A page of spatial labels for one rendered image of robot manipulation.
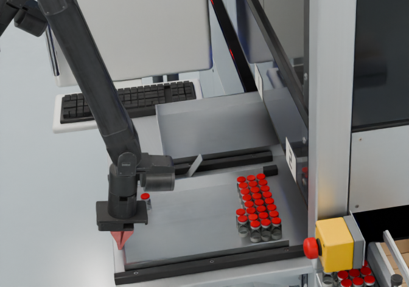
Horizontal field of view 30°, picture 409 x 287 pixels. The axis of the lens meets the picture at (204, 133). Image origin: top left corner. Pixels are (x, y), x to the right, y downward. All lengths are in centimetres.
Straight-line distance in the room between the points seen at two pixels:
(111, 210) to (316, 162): 42
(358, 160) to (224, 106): 72
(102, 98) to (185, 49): 103
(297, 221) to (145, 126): 55
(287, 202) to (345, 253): 34
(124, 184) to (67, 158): 205
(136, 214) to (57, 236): 158
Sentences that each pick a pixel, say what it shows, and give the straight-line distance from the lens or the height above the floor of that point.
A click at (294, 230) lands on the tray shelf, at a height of 88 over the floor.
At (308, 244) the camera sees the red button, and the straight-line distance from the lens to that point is 143.
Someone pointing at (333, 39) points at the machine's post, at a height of 139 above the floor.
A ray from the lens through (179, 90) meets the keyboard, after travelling 227.
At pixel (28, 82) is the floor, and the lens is 420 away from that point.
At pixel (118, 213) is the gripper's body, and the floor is 102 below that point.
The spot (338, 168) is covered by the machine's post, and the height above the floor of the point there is 113.
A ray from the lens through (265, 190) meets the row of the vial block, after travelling 169.
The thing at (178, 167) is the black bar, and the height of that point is 90.
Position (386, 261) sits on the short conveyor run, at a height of 93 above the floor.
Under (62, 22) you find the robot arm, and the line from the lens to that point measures 129.
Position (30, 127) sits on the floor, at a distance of 381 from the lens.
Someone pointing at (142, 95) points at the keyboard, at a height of 83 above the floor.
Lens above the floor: 198
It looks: 34 degrees down
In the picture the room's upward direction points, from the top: 5 degrees counter-clockwise
